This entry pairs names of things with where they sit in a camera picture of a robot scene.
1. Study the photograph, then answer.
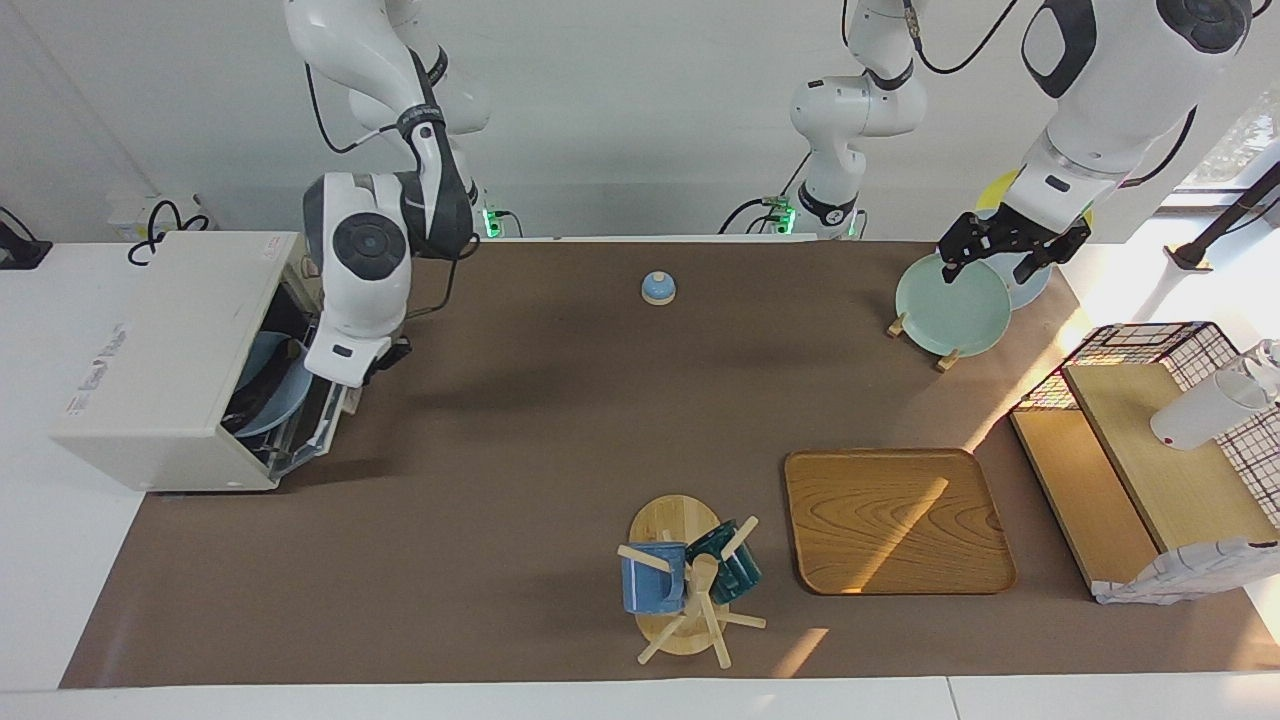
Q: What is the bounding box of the glass oven door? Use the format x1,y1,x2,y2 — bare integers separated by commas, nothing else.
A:
262,375,354,482

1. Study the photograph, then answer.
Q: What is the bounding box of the light blue ridged plate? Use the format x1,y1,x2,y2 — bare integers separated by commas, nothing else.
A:
230,330,314,440

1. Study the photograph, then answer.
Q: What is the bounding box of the beige toaster oven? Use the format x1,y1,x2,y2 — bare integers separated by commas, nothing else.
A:
52,232,353,493

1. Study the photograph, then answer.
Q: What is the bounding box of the large pale blue plate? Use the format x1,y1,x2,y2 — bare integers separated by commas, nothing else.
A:
975,208,1054,312

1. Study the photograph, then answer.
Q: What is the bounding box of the pale green plate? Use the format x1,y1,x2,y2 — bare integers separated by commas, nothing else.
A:
894,252,1013,359

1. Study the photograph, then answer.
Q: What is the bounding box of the yellow plate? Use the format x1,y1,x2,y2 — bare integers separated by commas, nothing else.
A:
976,168,1094,233

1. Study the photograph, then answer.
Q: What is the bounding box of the wooden plate rack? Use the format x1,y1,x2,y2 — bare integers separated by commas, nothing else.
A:
885,310,964,374

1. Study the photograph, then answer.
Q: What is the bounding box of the brown table mat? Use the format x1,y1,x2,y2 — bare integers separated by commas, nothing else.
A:
58,240,1280,691

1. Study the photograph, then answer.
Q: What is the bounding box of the black pole stand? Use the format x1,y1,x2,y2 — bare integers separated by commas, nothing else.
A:
1164,160,1280,274

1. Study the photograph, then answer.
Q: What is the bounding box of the white bottle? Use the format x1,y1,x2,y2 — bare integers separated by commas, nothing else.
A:
1149,340,1280,452

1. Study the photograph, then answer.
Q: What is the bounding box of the wooden step shelf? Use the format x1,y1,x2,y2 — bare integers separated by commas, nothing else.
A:
1008,362,1280,602

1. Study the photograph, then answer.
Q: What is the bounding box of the rectangular wooden tray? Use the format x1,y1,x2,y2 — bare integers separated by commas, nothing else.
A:
783,448,1018,597

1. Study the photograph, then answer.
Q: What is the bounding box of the wooden mug tree stand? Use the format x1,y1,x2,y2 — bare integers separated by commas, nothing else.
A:
615,494,768,670

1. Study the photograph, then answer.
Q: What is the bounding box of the white marbled cloth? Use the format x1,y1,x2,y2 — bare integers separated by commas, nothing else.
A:
1094,538,1280,607

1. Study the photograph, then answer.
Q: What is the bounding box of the blue mug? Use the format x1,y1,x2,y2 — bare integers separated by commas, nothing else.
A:
620,541,689,616

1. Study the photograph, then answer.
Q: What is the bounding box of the dark green mug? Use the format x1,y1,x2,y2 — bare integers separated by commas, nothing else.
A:
685,520,764,606

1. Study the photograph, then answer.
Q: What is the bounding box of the black device on table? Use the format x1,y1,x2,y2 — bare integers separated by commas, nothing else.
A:
0,206,53,272

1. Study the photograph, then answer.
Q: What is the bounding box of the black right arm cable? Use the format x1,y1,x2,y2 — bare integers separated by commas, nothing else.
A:
304,62,473,322

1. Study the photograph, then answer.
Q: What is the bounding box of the black wire basket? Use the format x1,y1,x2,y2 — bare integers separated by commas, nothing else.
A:
1009,321,1280,533

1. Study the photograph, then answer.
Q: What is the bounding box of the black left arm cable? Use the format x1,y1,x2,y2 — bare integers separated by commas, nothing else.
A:
843,0,1199,193

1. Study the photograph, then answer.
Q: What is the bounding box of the black arm base cable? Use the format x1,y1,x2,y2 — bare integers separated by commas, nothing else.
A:
717,150,813,237

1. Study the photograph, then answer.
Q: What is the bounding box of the window with frame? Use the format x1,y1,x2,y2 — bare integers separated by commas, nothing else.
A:
1172,84,1280,197

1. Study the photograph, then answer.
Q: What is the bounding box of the black coiled cable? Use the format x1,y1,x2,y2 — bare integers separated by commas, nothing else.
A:
126,199,214,267

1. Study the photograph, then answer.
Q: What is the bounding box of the white wall adapter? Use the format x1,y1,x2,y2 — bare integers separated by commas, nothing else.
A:
107,193,201,241

